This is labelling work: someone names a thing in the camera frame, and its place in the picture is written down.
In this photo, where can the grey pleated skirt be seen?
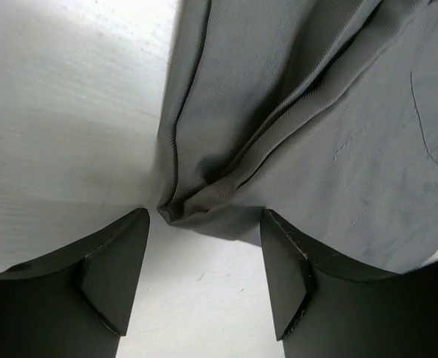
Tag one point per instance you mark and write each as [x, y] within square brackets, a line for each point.
[323, 111]

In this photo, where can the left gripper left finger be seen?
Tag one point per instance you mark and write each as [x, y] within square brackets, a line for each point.
[75, 301]

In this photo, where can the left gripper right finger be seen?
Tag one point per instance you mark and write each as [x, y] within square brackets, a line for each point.
[326, 304]

